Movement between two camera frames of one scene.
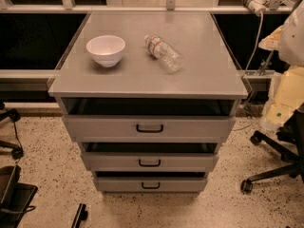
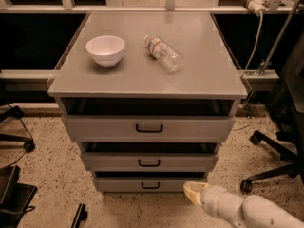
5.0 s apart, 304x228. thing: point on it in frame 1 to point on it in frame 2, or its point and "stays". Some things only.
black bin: x=15 y=198 stays
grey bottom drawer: x=151 y=183 stays
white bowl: x=106 y=49 stays
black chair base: x=12 y=115 to x=15 y=112
